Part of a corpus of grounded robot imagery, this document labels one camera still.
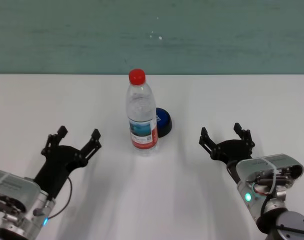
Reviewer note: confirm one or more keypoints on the white zip tie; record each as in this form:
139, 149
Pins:
0, 180
272, 167

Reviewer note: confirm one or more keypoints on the clear water bottle red cap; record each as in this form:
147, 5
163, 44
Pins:
142, 120

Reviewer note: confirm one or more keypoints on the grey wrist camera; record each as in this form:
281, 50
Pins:
19, 185
264, 163

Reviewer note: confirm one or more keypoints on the blue push button black base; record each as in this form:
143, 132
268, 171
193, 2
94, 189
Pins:
164, 121

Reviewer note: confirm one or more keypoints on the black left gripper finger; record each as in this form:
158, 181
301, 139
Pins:
92, 147
53, 140

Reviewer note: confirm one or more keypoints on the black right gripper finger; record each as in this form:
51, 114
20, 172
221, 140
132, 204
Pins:
247, 137
208, 145

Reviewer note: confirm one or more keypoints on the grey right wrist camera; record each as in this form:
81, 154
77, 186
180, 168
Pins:
264, 163

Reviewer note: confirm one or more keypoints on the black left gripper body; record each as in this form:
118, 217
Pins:
58, 162

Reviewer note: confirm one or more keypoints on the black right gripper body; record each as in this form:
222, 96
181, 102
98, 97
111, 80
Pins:
232, 151

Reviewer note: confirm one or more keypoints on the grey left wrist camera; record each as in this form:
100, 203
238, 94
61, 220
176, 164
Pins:
19, 185

